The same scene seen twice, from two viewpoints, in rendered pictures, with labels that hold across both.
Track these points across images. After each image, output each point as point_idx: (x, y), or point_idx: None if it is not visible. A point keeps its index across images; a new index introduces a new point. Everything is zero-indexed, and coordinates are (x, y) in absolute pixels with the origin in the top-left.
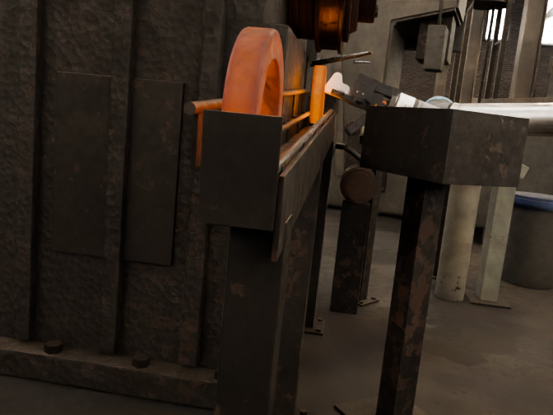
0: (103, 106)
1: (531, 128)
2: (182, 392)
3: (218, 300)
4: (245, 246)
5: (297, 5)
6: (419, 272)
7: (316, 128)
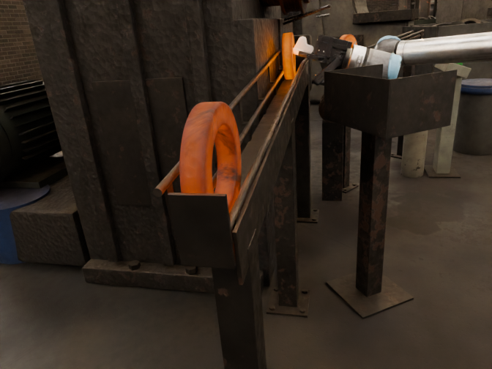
0: (129, 103)
1: (465, 57)
2: None
3: None
4: None
5: None
6: (377, 193)
7: (280, 114)
